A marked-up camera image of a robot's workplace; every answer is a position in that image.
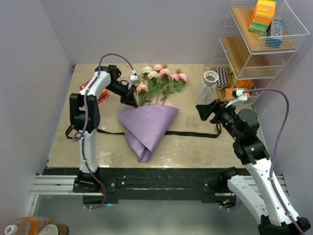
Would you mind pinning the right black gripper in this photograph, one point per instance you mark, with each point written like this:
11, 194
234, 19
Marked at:
218, 107

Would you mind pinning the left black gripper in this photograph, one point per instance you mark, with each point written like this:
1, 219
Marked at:
128, 98

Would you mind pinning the black gold-lettered ribbon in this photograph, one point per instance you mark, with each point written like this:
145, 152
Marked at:
178, 133

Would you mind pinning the purple wrapping paper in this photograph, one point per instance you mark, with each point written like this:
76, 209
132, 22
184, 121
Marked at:
146, 127

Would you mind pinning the pink white flower bunch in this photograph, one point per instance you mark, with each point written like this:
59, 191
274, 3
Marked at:
159, 81

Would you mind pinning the pink wrapping paper sheet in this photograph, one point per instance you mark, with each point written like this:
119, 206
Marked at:
157, 102

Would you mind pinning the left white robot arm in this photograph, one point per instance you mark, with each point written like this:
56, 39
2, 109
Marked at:
84, 114

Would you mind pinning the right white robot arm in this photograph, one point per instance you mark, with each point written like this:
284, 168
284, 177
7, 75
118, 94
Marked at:
269, 205

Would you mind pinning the white ribbed vase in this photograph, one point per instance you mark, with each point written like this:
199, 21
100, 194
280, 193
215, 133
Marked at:
207, 91

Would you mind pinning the pink orange snack box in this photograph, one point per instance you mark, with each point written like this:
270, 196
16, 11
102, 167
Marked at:
103, 95

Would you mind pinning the orange box on shelf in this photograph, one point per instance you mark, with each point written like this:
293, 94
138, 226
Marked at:
229, 94

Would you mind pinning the orange green sponge pack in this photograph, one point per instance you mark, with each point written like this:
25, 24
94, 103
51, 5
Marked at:
247, 84

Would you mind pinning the blue white tall box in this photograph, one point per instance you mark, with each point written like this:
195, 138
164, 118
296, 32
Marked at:
275, 31

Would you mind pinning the colourful sponge pack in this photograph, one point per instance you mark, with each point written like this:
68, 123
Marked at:
262, 16

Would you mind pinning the metal tin can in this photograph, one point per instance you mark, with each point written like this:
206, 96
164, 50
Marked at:
54, 229

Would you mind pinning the orange juice bottle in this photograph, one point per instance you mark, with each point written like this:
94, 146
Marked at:
27, 225

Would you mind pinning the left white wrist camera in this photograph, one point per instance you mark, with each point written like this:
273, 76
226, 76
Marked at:
134, 79

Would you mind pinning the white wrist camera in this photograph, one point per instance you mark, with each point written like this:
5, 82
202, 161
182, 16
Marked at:
239, 96
134, 79

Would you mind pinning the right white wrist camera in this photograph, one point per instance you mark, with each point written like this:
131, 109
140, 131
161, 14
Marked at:
239, 96

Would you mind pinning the white wire shelf rack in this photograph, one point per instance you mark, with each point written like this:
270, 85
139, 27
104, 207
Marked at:
245, 54

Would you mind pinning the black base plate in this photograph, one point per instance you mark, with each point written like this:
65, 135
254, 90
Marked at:
166, 184

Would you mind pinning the aluminium rail frame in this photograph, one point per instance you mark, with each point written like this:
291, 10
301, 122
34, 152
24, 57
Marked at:
85, 211

